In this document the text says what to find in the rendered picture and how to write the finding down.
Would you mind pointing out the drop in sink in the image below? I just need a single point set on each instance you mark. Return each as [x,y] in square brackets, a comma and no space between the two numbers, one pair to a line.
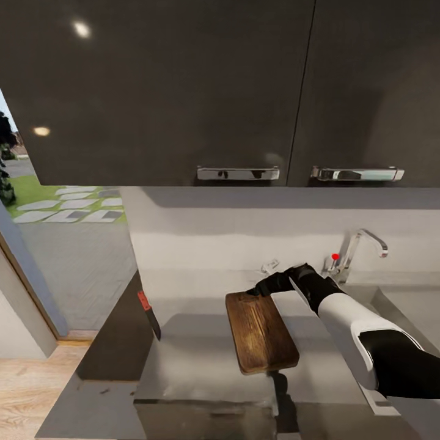
[413,307]

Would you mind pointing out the fixed window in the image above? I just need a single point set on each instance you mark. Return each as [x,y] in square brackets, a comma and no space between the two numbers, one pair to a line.
[70,246]

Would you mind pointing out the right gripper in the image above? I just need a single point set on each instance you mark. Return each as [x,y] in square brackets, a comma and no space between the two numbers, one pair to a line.
[266,286]

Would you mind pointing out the cutting board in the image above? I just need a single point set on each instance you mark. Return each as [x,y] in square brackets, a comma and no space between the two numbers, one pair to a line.
[261,338]

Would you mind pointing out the cabinet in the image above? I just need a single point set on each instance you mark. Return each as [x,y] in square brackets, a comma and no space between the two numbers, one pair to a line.
[263,93]

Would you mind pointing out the parer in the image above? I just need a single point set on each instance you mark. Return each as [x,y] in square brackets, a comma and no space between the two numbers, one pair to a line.
[149,312]

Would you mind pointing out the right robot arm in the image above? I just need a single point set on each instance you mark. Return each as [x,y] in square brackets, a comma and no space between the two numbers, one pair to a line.
[380,354]

